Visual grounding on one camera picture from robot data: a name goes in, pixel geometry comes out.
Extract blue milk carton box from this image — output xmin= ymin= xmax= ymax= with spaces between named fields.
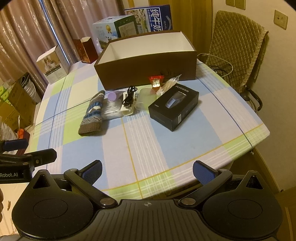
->
xmin=125 ymin=4 xmax=173 ymax=34

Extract knitted grey patterned sock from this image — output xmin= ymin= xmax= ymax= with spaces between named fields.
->
xmin=78 ymin=90 xmax=105 ymax=136

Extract plaid tablecloth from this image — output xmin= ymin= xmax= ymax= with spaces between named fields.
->
xmin=28 ymin=62 xmax=270 ymax=200

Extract person's left hand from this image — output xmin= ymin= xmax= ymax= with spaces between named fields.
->
xmin=0 ymin=189 xmax=4 ymax=222

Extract pink curtain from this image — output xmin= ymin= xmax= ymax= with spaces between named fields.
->
xmin=1 ymin=0 xmax=124 ymax=96

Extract wall socket plate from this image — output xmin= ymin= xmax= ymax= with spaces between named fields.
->
xmin=273 ymin=9 xmax=288 ymax=30

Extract clear floss pick box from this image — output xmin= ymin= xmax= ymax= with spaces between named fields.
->
xmin=101 ymin=99 xmax=123 ymax=121

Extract brown cardboard storage box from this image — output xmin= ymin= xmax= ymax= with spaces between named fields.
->
xmin=94 ymin=31 xmax=197 ymax=90

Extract red snack packet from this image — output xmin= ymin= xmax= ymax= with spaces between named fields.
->
xmin=149 ymin=75 xmax=164 ymax=88

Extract dark red gift box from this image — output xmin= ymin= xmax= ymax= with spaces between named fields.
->
xmin=73 ymin=37 xmax=98 ymax=64

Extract brown cardboard cartons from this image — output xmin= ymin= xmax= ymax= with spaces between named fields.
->
xmin=1 ymin=73 xmax=36 ymax=131

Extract purple cream tube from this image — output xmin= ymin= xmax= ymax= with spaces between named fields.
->
xmin=107 ymin=90 xmax=123 ymax=101

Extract white power cable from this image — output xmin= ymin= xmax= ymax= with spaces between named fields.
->
xmin=197 ymin=53 xmax=234 ymax=78

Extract quilted olive chair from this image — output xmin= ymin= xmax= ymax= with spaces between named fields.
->
xmin=206 ymin=10 xmax=268 ymax=111

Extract black Flyco shaver box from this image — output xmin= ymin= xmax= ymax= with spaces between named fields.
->
xmin=148 ymin=84 xmax=199 ymax=131

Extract green white product box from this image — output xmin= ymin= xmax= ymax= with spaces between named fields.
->
xmin=92 ymin=15 xmax=138 ymax=49

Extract black usb cable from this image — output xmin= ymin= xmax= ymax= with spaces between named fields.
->
xmin=122 ymin=85 xmax=138 ymax=108

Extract white plastic holder tray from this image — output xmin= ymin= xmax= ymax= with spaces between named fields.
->
xmin=120 ymin=91 xmax=135 ymax=116

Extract white appliance box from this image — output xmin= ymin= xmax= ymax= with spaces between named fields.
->
xmin=36 ymin=45 xmax=70 ymax=84

